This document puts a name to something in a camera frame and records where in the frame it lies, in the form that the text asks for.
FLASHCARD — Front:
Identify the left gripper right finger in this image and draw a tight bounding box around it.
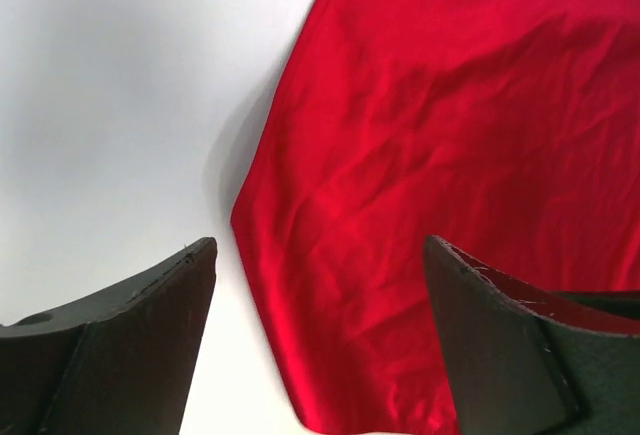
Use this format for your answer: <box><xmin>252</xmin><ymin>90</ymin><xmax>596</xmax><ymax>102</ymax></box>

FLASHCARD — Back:
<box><xmin>424</xmin><ymin>236</ymin><xmax>639</xmax><ymax>435</ymax></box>

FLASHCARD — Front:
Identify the red cloth napkin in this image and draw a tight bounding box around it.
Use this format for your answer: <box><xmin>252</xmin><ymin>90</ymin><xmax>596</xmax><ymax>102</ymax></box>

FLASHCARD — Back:
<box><xmin>231</xmin><ymin>0</ymin><xmax>639</xmax><ymax>434</ymax></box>

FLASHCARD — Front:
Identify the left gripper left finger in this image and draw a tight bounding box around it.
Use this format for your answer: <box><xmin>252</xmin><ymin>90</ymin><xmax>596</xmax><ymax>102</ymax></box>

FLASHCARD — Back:
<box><xmin>1</xmin><ymin>237</ymin><xmax>217</xmax><ymax>435</ymax></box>

